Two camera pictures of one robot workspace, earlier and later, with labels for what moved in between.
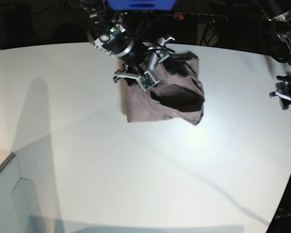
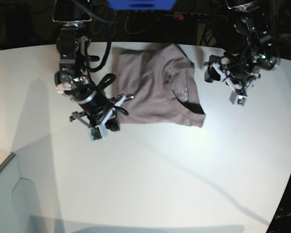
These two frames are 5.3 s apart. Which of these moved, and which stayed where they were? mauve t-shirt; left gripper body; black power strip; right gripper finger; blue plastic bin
Moved: right gripper finger; mauve t-shirt; left gripper body
Stayed: blue plastic bin; black power strip
